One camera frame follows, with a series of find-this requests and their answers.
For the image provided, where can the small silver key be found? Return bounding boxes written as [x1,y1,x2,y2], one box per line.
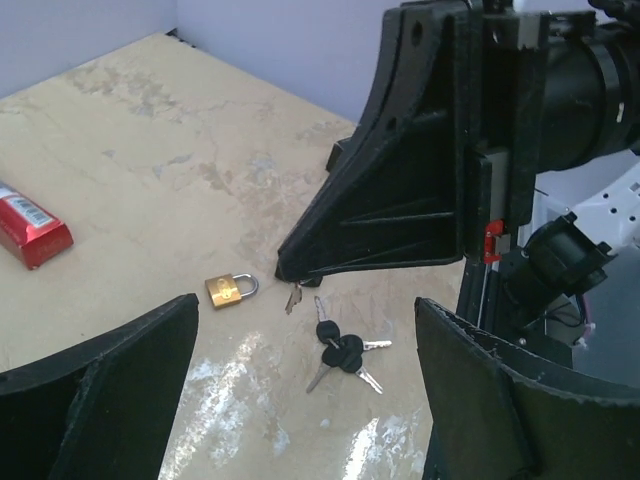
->
[285,283,303,315]

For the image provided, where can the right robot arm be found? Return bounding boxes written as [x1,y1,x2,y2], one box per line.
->
[275,1,639,366]

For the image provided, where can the red toothpaste box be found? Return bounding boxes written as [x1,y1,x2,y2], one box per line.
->
[1,182,74,270]

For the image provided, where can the small brass padlock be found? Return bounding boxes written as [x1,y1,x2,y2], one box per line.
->
[204,273,260,310]

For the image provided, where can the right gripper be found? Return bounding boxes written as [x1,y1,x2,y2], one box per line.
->
[275,1,550,283]

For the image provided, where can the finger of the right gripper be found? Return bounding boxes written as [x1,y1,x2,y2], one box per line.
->
[325,139,350,171]

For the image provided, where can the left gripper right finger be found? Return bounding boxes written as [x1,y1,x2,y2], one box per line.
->
[415,298,639,479]

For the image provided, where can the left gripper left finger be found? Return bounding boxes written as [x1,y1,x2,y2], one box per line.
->
[1,293,199,479]

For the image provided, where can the black key bunch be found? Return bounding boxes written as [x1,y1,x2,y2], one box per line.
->
[306,296,392,394]

